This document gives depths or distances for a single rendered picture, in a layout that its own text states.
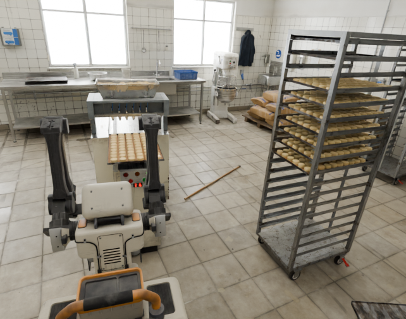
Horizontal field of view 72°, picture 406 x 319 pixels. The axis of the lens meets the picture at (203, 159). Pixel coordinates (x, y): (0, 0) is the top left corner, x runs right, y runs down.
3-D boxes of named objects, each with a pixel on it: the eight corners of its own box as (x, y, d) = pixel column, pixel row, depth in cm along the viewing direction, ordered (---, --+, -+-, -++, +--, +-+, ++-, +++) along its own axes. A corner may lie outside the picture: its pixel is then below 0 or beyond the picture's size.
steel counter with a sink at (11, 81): (11, 143, 446) (-10, 62, 395) (15, 129, 503) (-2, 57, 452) (203, 123, 587) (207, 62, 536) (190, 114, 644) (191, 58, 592)
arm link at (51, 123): (33, 119, 116) (61, 119, 118) (42, 116, 128) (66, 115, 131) (49, 218, 128) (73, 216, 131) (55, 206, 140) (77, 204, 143)
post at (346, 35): (289, 272, 218) (347, 31, 147) (286, 269, 221) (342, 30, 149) (292, 271, 219) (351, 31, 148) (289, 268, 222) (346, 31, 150)
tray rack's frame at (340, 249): (288, 281, 220) (349, 31, 146) (253, 239, 263) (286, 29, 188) (348, 260, 244) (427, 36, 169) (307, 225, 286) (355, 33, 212)
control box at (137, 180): (121, 186, 210) (119, 169, 204) (153, 183, 216) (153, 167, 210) (121, 188, 207) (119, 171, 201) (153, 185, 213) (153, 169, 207)
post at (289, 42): (257, 235, 255) (291, 29, 184) (255, 233, 258) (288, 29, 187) (260, 235, 257) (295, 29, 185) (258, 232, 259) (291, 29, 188)
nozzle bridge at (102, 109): (93, 126, 285) (88, 93, 271) (164, 123, 305) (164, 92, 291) (90, 138, 257) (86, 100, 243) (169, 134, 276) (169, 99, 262)
